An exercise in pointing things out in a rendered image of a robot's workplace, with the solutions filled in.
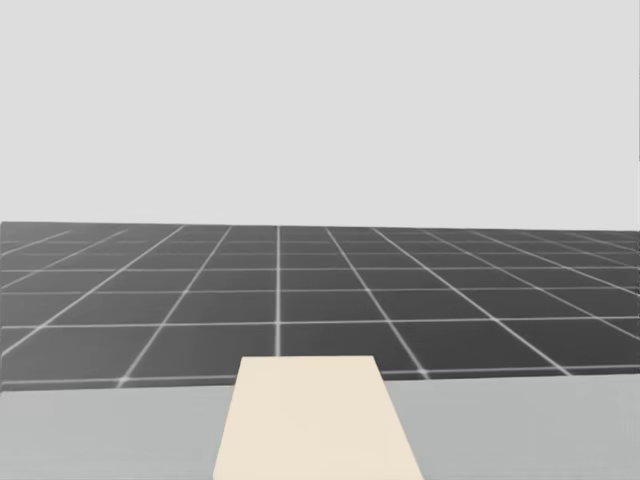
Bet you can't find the tall board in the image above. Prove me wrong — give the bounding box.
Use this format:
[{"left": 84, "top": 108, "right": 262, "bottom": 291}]
[{"left": 212, "top": 355, "right": 425, "bottom": 480}]

